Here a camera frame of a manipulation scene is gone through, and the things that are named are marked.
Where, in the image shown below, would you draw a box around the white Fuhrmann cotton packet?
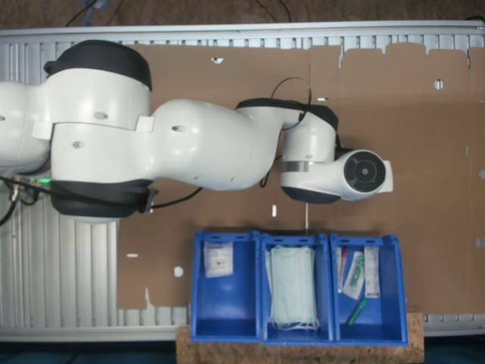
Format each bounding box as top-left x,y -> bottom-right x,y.
204,241 -> 234,278

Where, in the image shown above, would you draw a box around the blue bin with cotton packets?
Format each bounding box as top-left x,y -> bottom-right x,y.
189,229 -> 262,342

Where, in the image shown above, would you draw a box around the brown cardboard sheet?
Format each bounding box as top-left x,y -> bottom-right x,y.
115,43 -> 311,310
308,41 -> 485,315

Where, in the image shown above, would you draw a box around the red-capped tube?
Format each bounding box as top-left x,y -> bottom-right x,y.
336,246 -> 349,293

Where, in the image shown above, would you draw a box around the long white printed packet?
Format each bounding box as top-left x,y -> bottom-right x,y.
364,246 -> 381,300

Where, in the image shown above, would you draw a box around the clear packet with green parts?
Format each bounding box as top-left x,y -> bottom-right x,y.
343,249 -> 365,300

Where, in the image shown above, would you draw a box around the blue bin with small items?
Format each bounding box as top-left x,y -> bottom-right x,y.
328,232 -> 410,347

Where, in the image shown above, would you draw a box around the blue bin with masks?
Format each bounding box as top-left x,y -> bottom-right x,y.
259,232 -> 336,344

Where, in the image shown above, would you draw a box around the green pen-shaped item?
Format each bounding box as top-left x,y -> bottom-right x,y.
347,297 -> 368,326

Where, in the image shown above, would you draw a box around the stack of white face masks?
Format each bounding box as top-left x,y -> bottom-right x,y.
264,244 -> 320,331

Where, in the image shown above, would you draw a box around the cork block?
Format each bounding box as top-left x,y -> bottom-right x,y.
175,311 -> 425,364

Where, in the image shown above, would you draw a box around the grey floor object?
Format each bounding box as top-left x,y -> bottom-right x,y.
81,0 -> 114,23

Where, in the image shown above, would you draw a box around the black camera cable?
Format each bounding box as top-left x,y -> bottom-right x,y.
145,75 -> 315,212

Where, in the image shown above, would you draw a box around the black base cables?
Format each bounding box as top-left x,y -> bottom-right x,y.
0,174 -> 52,228

